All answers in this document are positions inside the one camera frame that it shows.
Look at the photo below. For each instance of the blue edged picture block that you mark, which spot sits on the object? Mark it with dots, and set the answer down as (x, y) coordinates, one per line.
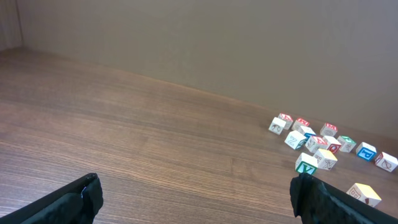
(306, 131)

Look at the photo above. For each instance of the yellow top picture block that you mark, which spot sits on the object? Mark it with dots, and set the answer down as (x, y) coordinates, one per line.
(325, 159)

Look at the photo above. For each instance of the white block animal picture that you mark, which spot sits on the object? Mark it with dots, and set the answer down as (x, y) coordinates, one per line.
(277, 125)

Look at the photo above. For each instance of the white block red Q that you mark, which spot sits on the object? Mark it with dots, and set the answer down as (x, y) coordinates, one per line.
(333, 145)

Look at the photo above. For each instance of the red A letter block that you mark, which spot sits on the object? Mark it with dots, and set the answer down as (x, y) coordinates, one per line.
(287, 118)

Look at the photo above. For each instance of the red A block centre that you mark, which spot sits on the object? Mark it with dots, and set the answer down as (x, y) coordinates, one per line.
(314, 143)

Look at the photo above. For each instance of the red M letter block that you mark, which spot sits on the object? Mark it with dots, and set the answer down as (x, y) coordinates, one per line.
(328, 130)

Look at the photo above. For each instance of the blue P letter block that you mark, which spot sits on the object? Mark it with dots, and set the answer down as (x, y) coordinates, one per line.
(366, 151)

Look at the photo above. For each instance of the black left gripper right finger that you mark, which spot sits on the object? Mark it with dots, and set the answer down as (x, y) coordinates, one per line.
(317, 202)

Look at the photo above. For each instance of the white block green Y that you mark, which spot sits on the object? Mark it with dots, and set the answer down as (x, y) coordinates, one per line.
(306, 164)

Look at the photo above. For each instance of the white block green Z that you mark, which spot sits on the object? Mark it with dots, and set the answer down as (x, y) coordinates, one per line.
(295, 140)

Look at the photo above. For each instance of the green top letter block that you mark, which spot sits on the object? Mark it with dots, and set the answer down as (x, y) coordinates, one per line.
(347, 144)

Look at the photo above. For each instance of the white block red leaf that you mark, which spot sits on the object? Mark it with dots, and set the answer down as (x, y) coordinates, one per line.
(386, 161)

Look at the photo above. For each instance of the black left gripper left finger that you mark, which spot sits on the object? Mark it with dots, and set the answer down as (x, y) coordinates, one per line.
(76, 202)

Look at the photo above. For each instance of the red W letter block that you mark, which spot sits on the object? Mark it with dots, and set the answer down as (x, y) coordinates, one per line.
(298, 123)

